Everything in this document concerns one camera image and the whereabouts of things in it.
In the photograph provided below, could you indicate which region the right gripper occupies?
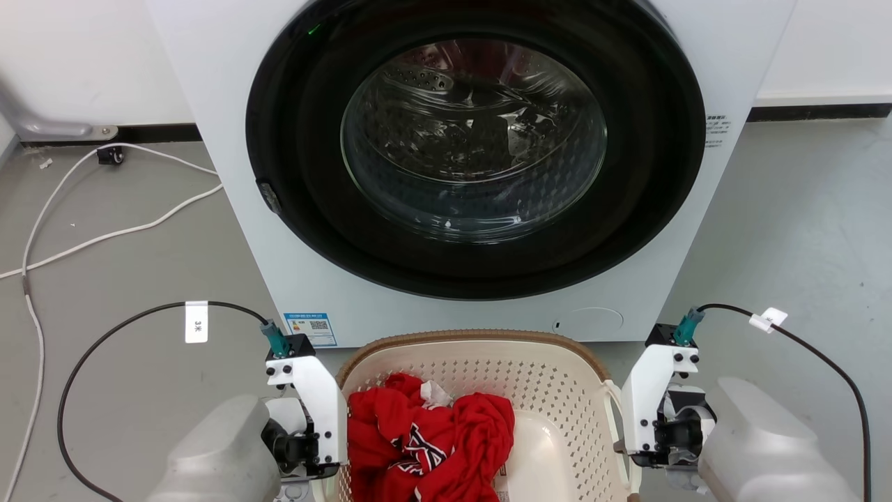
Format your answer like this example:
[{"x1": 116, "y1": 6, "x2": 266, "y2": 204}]
[{"x1": 631, "y1": 387, "x2": 716, "y2": 469}]

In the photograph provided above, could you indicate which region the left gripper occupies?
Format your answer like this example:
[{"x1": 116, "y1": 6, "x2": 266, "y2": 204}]
[{"x1": 262, "y1": 397, "x2": 341, "y2": 480}]

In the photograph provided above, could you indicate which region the beige perforated laundry basket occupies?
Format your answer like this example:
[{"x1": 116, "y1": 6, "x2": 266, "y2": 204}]
[{"x1": 333, "y1": 330, "x2": 642, "y2": 502}]

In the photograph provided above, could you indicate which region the blue energy label sticker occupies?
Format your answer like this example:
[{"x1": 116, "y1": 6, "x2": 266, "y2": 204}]
[{"x1": 284, "y1": 312, "x2": 338, "y2": 348}]

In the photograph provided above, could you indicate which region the round white filter cover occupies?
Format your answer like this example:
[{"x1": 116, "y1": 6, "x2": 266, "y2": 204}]
[{"x1": 552, "y1": 307, "x2": 624, "y2": 342}]

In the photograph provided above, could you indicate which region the small white cloth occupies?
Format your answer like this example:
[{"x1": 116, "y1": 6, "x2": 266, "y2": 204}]
[{"x1": 420, "y1": 380, "x2": 455, "y2": 409}]

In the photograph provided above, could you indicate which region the red garment with print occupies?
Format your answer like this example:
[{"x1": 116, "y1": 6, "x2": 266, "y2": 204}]
[{"x1": 346, "y1": 372, "x2": 516, "y2": 502}]

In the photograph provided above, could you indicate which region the round black glass washer door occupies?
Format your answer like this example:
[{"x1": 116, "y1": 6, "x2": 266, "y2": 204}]
[{"x1": 245, "y1": 0, "x2": 707, "y2": 301}]

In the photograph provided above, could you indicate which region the white text sticker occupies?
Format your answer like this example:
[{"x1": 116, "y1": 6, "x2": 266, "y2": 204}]
[{"x1": 704, "y1": 114, "x2": 732, "y2": 149}]

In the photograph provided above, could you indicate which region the black baseboard strip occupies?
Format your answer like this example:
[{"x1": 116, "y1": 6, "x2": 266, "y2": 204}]
[
  {"x1": 21, "y1": 124, "x2": 203, "y2": 145},
  {"x1": 746, "y1": 103, "x2": 892, "y2": 123}
]

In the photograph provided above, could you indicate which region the white front-load washing machine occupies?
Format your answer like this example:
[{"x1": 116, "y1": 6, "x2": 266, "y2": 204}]
[{"x1": 145, "y1": 0, "x2": 797, "y2": 348}]

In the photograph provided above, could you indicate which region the grey metal floor pipe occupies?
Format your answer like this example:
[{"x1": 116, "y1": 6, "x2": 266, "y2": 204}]
[{"x1": 0, "y1": 70, "x2": 119, "y2": 144}]

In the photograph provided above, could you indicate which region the small white cable tag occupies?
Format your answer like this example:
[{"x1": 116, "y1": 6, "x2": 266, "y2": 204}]
[{"x1": 749, "y1": 307, "x2": 788, "y2": 334}]

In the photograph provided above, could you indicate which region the long white cable tag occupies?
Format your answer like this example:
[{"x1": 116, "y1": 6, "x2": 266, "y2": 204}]
[{"x1": 185, "y1": 301, "x2": 209, "y2": 344}]

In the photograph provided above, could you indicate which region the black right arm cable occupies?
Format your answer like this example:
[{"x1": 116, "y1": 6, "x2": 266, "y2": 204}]
[{"x1": 672, "y1": 303, "x2": 873, "y2": 502}]

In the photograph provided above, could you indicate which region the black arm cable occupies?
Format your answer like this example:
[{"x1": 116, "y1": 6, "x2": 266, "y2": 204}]
[
  {"x1": 57, "y1": 301, "x2": 292, "y2": 502},
  {"x1": 672, "y1": 303, "x2": 873, "y2": 502}
]

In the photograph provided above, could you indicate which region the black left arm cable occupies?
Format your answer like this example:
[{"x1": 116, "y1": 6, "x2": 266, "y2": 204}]
[{"x1": 57, "y1": 301, "x2": 292, "y2": 502}]

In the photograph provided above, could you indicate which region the thick white floor cable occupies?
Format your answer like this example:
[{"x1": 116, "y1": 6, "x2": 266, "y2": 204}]
[{"x1": 0, "y1": 183, "x2": 225, "y2": 280}]

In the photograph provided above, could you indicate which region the thin white floor cable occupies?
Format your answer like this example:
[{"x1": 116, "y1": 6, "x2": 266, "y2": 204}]
[{"x1": 0, "y1": 143, "x2": 218, "y2": 502}]

